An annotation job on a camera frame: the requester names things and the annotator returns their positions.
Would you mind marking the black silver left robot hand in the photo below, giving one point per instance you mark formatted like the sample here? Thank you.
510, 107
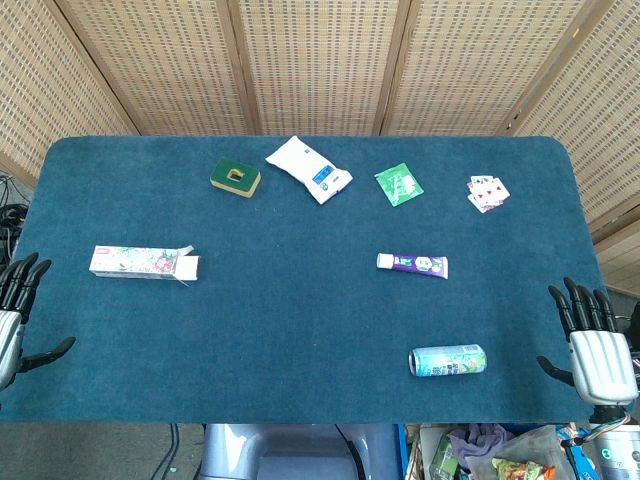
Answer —
12, 345

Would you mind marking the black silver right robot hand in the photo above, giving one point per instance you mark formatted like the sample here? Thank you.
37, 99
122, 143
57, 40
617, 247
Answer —
600, 365

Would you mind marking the floral toothpaste carton box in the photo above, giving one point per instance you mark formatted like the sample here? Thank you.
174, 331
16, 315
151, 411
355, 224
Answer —
130, 262

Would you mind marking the purple toothpaste tube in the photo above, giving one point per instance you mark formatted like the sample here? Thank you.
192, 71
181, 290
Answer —
415, 264

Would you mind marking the blue plastic package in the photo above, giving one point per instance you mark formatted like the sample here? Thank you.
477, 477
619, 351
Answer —
580, 457

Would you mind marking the purple cloth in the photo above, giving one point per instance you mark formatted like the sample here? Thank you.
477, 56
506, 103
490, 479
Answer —
475, 440

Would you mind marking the light blue drink can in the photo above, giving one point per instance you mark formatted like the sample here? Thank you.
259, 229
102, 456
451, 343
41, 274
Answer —
450, 361

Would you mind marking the green snack packet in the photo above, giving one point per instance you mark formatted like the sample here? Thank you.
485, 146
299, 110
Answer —
442, 460

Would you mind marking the fanned playing cards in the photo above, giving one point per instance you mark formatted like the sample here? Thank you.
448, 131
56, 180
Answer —
490, 192

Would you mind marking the bamboo screen panel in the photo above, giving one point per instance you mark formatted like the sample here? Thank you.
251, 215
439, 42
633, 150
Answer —
320, 60
465, 65
160, 60
600, 125
40, 75

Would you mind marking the green yellow sponge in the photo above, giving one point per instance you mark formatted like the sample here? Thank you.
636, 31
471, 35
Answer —
220, 172

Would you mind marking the green sachet packet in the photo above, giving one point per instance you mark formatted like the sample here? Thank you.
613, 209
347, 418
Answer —
395, 185

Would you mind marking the blue felt table cover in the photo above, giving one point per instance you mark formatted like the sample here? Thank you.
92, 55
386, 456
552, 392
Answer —
300, 310

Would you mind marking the grey-blue robot torso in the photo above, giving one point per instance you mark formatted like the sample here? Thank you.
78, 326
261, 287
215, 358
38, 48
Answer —
300, 450

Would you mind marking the white wet wipes pack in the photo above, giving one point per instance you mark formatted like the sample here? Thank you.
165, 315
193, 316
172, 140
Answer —
305, 162

